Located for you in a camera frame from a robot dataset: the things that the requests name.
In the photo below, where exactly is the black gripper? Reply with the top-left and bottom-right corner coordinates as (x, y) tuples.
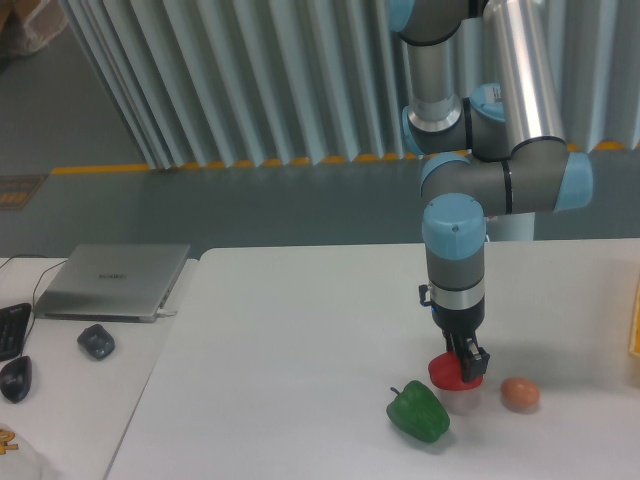
(418, 283), (489, 383)

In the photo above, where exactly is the red bell pepper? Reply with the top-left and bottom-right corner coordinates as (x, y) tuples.
(428, 352), (484, 391)

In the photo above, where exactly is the white striped sleeve forearm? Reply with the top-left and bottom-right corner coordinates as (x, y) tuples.
(0, 423), (60, 480)

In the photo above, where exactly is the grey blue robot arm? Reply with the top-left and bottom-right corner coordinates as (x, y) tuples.
(387, 1), (593, 388)

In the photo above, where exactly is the green bell pepper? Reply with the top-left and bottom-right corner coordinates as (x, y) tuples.
(386, 380), (450, 443)

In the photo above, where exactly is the brown egg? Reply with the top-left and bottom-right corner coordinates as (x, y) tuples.
(501, 377), (541, 410)

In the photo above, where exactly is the yellow container edge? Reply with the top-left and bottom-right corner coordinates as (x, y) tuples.
(628, 284), (640, 357)

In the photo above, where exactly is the silver closed laptop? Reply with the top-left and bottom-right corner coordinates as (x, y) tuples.
(34, 244), (190, 323)

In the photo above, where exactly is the black earbud case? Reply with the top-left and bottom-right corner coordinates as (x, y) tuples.
(77, 324), (116, 361)

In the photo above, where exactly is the grey folding partition screen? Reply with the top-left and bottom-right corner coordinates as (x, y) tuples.
(62, 1), (639, 169)

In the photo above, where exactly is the black computer mouse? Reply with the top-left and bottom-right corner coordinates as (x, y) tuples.
(1, 355), (32, 404)

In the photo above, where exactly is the black keyboard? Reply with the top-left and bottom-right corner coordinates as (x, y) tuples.
(0, 303), (32, 361)

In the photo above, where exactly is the brown cardboard box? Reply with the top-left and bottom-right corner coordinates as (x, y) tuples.
(1, 0), (68, 62)

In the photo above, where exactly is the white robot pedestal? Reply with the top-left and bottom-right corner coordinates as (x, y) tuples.
(486, 213), (535, 242)

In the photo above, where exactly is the black laptop cable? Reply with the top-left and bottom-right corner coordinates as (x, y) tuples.
(0, 253), (69, 351)

